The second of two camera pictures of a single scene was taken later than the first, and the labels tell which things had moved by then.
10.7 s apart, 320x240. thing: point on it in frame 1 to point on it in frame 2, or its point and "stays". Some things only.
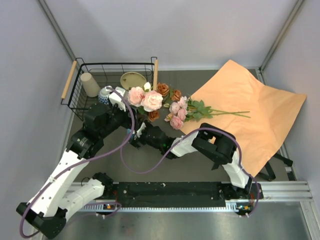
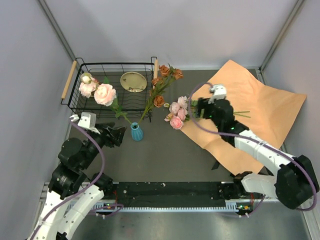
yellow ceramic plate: [131, 79] stays
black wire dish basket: [92, 83] stays
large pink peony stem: [146, 99] to [104, 93]
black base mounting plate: [184, 191] stays
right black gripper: [136, 140] to [203, 104]
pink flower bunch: [186, 110] stays
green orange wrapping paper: [231, 88] stays
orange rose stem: [163, 90] to [159, 84]
